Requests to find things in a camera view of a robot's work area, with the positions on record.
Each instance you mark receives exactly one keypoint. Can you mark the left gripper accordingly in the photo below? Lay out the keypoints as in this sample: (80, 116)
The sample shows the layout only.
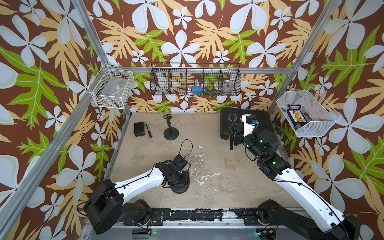
(186, 179)

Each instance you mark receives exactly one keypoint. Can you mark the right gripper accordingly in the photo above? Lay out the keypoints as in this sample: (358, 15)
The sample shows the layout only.
(238, 139)

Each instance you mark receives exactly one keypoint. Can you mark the black round stand base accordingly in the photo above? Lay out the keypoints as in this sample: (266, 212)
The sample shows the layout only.
(171, 134)

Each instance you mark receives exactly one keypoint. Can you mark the black microphone stand pole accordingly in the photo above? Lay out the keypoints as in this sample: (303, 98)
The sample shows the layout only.
(168, 118)

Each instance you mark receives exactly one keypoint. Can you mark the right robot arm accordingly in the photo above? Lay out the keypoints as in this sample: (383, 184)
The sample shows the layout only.
(324, 222)

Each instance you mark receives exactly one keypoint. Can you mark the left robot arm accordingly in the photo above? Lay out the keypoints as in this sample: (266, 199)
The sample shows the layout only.
(111, 202)

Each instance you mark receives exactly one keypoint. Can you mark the black plastic tool case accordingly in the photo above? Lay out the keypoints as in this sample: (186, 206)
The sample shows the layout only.
(262, 116)

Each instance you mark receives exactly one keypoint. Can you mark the small ratchet screwdriver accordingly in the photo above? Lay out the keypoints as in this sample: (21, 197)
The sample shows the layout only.
(148, 130)

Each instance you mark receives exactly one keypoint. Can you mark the screw bit box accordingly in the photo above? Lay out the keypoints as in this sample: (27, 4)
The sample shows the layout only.
(297, 115)

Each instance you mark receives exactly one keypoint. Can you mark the blue object in basket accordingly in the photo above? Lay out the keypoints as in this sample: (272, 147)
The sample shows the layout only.
(197, 90)

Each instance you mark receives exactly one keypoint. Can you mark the small black box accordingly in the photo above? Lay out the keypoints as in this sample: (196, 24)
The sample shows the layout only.
(139, 129)

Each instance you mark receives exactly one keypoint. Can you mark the white mesh basket right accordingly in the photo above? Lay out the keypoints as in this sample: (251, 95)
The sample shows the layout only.
(323, 115)

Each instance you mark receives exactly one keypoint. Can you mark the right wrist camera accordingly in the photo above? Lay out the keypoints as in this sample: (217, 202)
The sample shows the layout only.
(250, 124)

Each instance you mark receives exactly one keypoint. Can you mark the black wire basket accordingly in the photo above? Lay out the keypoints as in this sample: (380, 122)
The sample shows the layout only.
(216, 79)

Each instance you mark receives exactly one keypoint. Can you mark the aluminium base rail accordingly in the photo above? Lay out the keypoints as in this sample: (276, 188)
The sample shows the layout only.
(196, 224)

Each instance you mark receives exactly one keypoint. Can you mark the white wire basket left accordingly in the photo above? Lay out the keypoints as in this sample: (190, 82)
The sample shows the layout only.
(111, 87)

